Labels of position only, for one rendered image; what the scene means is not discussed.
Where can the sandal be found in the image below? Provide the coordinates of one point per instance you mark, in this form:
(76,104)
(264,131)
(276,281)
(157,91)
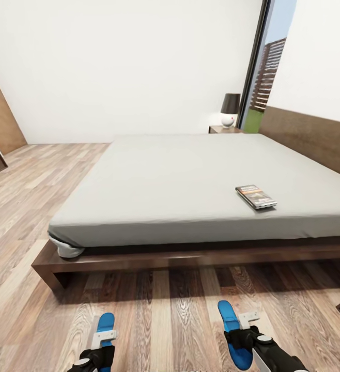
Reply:
(106,323)
(241,358)

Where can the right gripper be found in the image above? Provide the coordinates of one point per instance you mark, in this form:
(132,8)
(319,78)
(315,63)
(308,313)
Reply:
(238,337)

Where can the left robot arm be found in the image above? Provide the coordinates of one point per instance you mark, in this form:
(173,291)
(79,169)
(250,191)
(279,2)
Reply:
(97,357)

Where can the hardback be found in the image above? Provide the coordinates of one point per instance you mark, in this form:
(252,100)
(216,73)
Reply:
(255,196)

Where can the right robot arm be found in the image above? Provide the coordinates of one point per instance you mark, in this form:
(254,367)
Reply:
(268,356)

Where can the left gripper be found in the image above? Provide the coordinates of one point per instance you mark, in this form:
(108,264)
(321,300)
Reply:
(104,354)

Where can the bed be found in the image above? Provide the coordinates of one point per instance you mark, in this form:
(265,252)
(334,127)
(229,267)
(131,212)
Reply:
(168,202)

